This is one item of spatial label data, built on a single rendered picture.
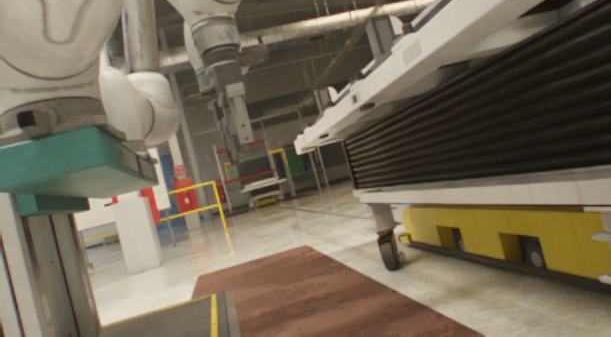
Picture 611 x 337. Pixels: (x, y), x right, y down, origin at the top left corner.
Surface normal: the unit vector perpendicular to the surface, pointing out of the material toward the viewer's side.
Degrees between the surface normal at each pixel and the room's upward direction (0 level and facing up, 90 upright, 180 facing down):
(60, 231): 90
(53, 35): 162
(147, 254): 90
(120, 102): 88
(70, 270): 90
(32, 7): 141
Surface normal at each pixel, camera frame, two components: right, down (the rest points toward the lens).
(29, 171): 0.18, -0.11
